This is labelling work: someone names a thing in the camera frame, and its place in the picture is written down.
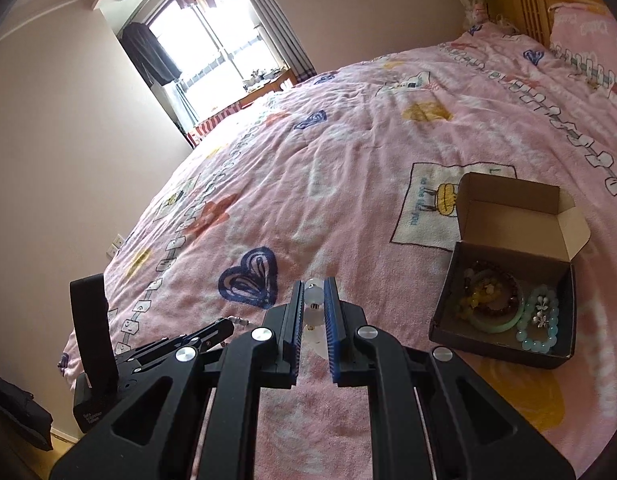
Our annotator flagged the yellow amber bead bracelet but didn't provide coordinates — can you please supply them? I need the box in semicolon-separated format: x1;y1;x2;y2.
458;278;499;317

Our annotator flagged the green jade bangle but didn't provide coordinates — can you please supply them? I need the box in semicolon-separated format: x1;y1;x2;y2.
455;266;524;335

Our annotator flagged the light blue bead bracelet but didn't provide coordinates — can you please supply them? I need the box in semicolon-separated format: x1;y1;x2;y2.
515;284;561;352

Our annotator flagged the silver flower jewelry piece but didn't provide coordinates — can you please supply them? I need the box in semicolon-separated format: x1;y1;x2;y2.
532;295;550;328

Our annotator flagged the black bag on floor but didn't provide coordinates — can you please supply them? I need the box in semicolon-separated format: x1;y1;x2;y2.
0;377;54;452

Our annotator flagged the pink printed bed blanket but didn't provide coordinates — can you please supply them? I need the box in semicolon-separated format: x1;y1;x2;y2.
51;22;617;479

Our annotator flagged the red striped cloth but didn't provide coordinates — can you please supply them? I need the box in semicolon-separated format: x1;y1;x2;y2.
186;102;242;148

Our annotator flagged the wooden windowsill desk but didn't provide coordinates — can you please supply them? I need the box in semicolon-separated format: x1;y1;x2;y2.
238;70;298;110

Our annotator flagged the dark hanging garment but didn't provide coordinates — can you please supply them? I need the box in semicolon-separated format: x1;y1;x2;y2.
120;22;182;88

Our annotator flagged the window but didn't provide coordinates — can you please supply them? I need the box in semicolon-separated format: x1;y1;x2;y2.
148;0;288;119

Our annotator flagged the grey striped curtain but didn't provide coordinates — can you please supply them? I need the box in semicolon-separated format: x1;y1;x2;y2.
250;0;316;82

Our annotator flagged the pink pillow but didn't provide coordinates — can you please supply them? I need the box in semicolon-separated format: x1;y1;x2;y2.
549;3;617;94

